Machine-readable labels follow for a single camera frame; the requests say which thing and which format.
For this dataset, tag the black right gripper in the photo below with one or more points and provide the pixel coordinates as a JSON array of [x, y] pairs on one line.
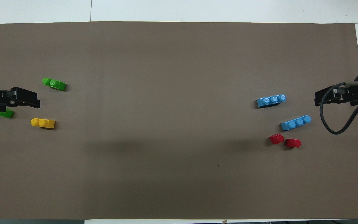
[[357, 93]]

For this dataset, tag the green two-stud toy brick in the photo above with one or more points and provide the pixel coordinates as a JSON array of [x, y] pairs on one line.
[[5, 114], [54, 84]]

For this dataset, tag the blue three-stud toy brick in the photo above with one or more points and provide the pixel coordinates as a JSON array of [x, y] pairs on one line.
[[270, 101], [295, 123]]

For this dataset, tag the yellow two-stud toy brick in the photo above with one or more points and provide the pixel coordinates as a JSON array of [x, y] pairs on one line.
[[43, 123]]

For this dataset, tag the red one-stud toy brick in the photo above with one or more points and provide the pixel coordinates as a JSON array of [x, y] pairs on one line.
[[276, 138], [293, 143]]

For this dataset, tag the brown table mat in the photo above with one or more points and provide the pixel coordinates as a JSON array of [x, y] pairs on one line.
[[166, 62]]

